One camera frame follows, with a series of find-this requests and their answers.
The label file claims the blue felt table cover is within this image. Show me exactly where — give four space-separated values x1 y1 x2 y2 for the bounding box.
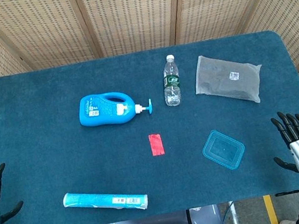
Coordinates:
0 23 299 224

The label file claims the blue transparent container lid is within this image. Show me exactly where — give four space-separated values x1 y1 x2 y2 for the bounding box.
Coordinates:
198 124 250 175

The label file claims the blue cling film roll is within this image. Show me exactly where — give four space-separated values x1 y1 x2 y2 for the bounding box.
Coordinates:
61 178 151 224

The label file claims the grey plastic bag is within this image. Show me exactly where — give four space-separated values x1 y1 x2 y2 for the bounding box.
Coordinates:
189 45 269 114

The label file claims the blue pump detergent bottle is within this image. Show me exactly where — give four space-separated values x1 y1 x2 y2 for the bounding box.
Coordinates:
75 85 155 131

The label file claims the clear plastic water bottle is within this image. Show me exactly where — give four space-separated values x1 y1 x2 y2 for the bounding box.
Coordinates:
157 53 186 109

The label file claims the woven bamboo folding screen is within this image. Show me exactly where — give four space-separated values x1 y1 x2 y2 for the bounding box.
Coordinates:
0 0 299 216

